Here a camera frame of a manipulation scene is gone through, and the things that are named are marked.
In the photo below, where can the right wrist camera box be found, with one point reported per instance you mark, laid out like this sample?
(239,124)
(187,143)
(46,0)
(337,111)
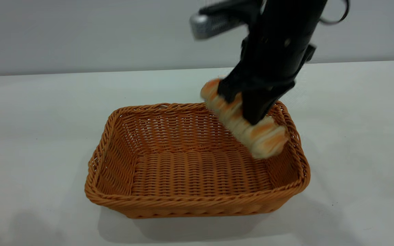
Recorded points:
(217,20)

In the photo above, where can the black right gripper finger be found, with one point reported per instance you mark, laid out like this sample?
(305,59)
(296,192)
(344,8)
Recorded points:
(260,102)
(229,89)

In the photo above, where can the striped orange bread roll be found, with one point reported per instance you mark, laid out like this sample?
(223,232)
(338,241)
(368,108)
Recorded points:
(262,136)

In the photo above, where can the orange wicker basket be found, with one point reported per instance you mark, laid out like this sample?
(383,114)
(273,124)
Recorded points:
(183,171)

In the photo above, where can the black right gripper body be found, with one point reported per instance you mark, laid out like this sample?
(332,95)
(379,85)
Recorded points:
(279,44)

